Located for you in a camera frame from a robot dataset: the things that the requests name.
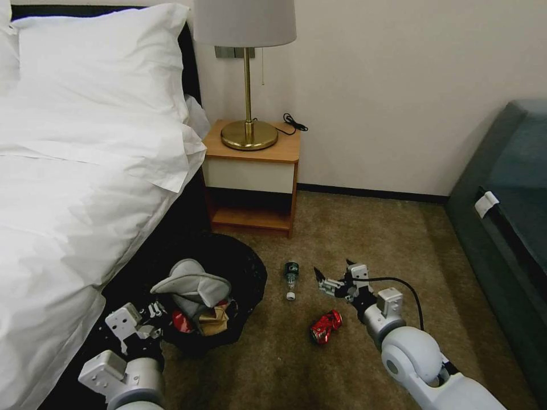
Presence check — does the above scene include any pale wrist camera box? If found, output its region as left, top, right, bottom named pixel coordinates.
left=105, top=302, right=142, bottom=341
left=349, top=264, right=370, bottom=292

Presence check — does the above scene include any grey slipper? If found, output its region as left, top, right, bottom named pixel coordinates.
left=149, top=258, right=232, bottom=319

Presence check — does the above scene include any brown paper bag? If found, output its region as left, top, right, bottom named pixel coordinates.
left=198, top=305, right=231, bottom=337

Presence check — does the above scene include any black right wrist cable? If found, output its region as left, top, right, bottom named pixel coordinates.
left=366, top=276, right=426, bottom=332

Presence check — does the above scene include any black strap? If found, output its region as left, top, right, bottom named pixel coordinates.
left=477, top=186, right=547, bottom=310

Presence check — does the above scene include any wooden bedside table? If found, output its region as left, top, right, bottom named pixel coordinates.
left=201, top=119, right=302, bottom=239

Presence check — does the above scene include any red crumpled wrapper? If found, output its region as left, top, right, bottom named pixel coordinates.
left=172, top=309, right=194, bottom=334

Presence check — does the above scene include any black mesh trash bin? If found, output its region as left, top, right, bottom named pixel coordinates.
left=101, top=232, right=269, bottom=356

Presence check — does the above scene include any large white pillow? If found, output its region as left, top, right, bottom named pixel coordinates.
left=11, top=3, right=191, bottom=129

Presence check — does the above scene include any white duvet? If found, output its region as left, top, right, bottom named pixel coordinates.
left=0, top=92, right=209, bottom=410

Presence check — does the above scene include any small dark glass bottle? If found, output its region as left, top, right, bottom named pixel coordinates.
left=283, top=261, right=300, bottom=301

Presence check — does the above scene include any brass table lamp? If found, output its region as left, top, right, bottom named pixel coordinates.
left=193, top=0, right=298, bottom=151

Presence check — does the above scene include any grey wall switch plate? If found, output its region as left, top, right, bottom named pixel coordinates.
left=214, top=45, right=256, bottom=59

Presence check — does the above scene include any black skirting board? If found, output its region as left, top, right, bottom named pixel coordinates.
left=296, top=182, right=450, bottom=204

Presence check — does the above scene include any black coiled cable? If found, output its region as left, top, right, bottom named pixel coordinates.
left=273, top=112, right=309, bottom=137

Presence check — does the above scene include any white tag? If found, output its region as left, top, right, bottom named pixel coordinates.
left=474, top=191, right=499, bottom=219

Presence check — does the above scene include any dark green sofa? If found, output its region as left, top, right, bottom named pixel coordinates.
left=444, top=99, right=547, bottom=410

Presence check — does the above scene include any black bed frame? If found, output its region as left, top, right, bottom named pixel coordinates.
left=10, top=4, right=211, bottom=410

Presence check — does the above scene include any crushed red soda can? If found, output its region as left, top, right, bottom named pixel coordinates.
left=309, top=309, right=344, bottom=345

